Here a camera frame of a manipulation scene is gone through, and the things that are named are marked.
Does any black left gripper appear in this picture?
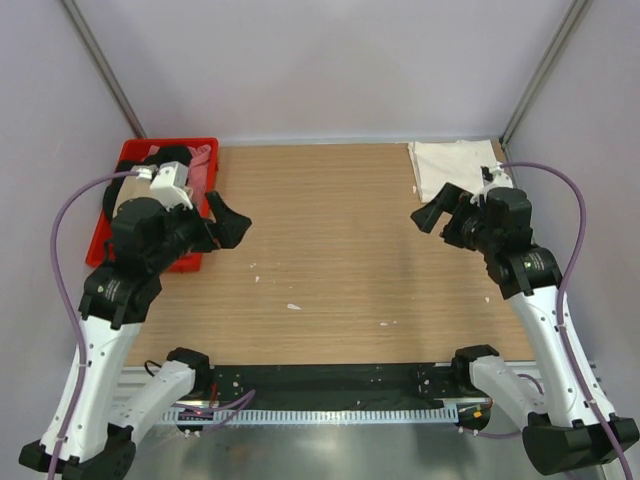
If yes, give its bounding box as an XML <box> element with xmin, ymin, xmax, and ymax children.
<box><xmin>147</xmin><ymin>190</ymin><xmax>250</xmax><ymax>273</ymax></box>

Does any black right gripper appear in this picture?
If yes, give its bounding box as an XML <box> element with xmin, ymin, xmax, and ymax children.
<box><xmin>411</xmin><ymin>182</ymin><xmax>500</xmax><ymax>255</ymax></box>

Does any white t-shirt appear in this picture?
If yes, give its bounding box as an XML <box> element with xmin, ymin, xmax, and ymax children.
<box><xmin>407</xmin><ymin>140</ymin><xmax>499</xmax><ymax>204</ymax></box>

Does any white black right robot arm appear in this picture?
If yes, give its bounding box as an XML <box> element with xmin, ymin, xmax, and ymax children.
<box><xmin>411</xmin><ymin>164</ymin><xmax>639</xmax><ymax>479</ymax></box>

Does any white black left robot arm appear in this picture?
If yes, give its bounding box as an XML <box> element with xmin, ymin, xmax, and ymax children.
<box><xmin>19</xmin><ymin>161</ymin><xmax>252</xmax><ymax>479</ymax></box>

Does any pink t-shirt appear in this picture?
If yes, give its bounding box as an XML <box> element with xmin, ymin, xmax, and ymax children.
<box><xmin>149</xmin><ymin>143</ymin><xmax>214</xmax><ymax>206</ymax></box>

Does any black t-shirt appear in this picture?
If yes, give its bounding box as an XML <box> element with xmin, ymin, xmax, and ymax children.
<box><xmin>102</xmin><ymin>145</ymin><xmax>193</xmax><ymax>223</ymax></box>

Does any beige t-shirt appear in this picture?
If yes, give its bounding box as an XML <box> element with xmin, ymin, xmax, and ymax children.
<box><xmin>113</xmin><ymin>177</ymin><xmax>150</xmax><ymax>216</ymax></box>

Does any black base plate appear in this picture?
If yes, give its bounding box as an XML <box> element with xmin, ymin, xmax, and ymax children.
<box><xmin>211</xmin><ymin>363</ymin><xmax>486</xmax><ymax>411</ymax></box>

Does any aluminium rail frame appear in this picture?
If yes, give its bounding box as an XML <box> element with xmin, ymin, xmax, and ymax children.
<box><xmin>112</xmin><ymin>362</ymin><xmax>544</xmax><ymax>479</ymax></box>

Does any grey right corner post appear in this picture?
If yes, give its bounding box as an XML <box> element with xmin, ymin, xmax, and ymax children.
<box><xmin>499</xmin><ymin>0</ymin><xmax>593</xmax><ymax>152</ymax></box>

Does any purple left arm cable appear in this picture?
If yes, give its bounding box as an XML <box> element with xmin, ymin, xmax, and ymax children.
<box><xmin>47</xmin><ymin>169</ymin><xmax>257</xmax><ymax>480</ymax></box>

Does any grey metal corner post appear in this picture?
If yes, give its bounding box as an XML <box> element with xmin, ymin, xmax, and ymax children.
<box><xmin>59</xmin><ymin>0</ymin><xmax>147</xmax><ymax>139</ymax></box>

